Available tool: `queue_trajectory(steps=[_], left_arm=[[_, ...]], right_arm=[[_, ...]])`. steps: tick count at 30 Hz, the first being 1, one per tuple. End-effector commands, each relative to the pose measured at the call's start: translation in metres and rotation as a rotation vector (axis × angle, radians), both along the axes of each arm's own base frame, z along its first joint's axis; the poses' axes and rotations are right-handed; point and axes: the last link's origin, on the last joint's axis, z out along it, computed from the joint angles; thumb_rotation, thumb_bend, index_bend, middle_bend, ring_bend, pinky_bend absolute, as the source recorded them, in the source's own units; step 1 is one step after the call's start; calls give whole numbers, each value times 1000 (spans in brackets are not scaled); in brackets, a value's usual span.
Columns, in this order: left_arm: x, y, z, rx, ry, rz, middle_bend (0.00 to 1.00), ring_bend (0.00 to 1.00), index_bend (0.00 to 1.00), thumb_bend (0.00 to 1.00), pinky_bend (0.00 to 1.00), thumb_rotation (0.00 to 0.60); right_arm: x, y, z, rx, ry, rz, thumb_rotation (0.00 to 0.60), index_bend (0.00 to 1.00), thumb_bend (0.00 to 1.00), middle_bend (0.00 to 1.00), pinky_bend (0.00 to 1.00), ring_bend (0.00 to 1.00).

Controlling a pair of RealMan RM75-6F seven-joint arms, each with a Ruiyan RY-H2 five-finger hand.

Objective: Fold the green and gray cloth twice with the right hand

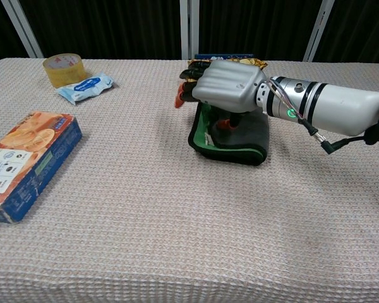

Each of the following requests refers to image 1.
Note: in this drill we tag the right robot hand grey orange-tipped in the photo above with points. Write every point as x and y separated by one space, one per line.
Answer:
227 86

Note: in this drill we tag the green and grey cloth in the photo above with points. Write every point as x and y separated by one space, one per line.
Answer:
237 139

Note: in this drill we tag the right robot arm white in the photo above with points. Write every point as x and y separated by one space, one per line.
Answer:
328 102

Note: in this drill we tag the blue snack box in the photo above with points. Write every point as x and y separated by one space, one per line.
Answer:
221 56

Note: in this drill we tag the gold snack package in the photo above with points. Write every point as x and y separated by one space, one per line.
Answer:
256 63

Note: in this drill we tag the blue wet wipes pack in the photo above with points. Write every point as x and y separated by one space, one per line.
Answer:
85 86

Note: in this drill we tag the beige woven tablecloth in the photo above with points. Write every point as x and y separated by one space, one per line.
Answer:
145 221

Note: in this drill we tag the clear packing tape roll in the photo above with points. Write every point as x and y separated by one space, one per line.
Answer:
64 68

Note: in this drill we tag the orange and blue cracker box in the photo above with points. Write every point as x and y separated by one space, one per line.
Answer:
28 164

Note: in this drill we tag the white metal frame post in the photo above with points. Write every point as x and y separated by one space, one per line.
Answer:
20 26
317 30
189 28

